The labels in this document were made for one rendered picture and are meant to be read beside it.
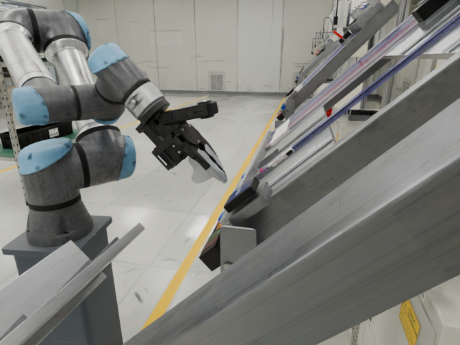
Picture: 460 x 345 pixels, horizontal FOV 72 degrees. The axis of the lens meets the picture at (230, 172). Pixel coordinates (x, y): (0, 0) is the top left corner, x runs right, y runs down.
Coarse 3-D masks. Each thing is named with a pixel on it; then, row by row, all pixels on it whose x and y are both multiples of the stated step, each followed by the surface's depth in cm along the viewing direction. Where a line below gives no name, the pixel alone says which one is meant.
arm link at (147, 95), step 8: (144, 88) 62; (152, 88) 63; (136, 96) 62; (144, 96) 62; (152, 96) 63; (160, 96) 64; (128, 104) 63; (136, 104) 63; (144, 104) 62; (152, 104) 63; (136, 112) 63; (144, 112) 63
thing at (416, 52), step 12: (456, 24) 49; (432, 36) 51; (420, 48) 51; (408, 60) 52; (396, 72) 53; (372, 84) 55; (360, 96) 56; (348, 108) 57; (324, 120) 59; (312, 132) 60; (300, 144) 61; (264, 168) 64
